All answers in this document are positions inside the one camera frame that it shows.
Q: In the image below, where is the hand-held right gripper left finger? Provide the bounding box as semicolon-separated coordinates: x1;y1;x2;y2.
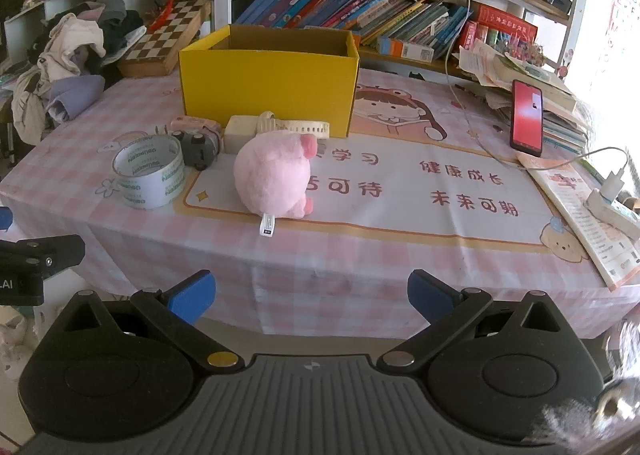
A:
62;270;247;371

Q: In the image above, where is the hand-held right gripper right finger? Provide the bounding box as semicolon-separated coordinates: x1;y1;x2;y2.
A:
376;270;577;371

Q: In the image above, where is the clear tape roll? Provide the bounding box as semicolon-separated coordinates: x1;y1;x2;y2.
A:
111;134;187;211

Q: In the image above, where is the grey toy car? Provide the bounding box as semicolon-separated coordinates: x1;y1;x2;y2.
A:
177;129;222;171

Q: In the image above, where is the pink plush pig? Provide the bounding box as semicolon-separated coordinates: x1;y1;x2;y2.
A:
233;131;321;239

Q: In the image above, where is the small white rectangular box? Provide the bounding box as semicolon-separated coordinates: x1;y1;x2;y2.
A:
223;116;266;154

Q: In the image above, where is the beige measuring tape roll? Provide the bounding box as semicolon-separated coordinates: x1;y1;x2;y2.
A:
257;111;331;140

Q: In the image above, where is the yellow cardboard box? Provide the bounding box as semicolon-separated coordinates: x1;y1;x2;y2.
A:
178;25;361;139

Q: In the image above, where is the pink and white booklet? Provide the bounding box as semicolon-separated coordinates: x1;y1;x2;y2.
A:
517;152;640;292

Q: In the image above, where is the pink oblong case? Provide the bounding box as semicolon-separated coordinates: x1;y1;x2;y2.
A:
170;116;221;137

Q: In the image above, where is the pile of clothes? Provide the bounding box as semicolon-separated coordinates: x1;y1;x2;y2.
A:
11;0;146;143

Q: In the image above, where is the grey fluffy fur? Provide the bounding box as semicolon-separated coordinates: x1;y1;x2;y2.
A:
537;320;640;455

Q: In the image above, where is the white power strip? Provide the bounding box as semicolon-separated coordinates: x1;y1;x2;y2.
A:
585;188;640;232

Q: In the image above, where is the phone with red screen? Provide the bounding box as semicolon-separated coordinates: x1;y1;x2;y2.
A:
509;79;545;158

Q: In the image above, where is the white charger plug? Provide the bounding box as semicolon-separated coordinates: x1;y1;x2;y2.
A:
600;168;626;201

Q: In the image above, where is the stack of papers and books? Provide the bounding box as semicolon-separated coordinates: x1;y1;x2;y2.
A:
457;40;593;156

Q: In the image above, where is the wooden chessboard box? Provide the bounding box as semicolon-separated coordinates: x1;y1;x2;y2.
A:
117;0;213;78

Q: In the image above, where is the orange and white carton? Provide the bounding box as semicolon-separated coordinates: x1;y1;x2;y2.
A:
376;35;435;63

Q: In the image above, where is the red plastic toy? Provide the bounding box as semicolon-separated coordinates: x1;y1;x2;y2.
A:
145;0;179;33

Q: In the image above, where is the red box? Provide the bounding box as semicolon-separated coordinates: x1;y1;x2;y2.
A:
472;4;539;43

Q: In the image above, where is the row of books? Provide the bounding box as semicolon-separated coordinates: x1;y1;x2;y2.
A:
234;0;471;48

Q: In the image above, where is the wall poster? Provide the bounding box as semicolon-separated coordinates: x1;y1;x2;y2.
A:
602;0;640;61

